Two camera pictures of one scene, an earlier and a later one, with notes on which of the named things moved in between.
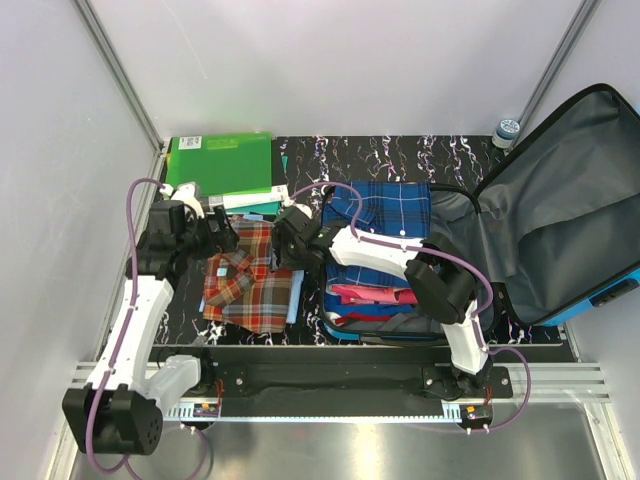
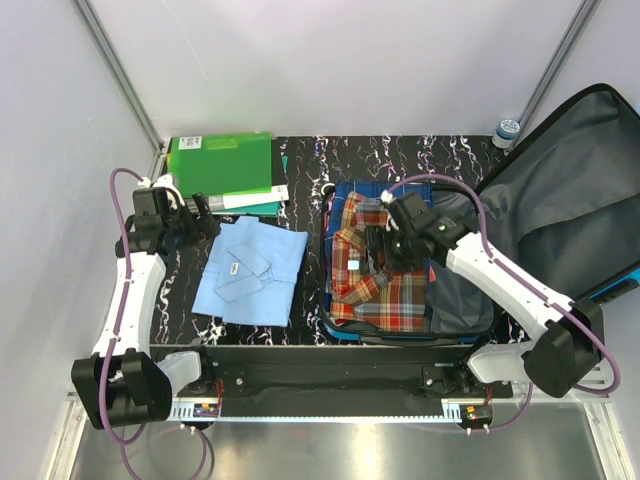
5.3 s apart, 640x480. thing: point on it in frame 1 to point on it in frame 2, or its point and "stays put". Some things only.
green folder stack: x=221 y=164 stays put
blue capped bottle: x=506 y=133 stays put
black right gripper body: x=288 y=255 to x=398 y=252
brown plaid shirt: x=242 y=287 to x=359 y=294
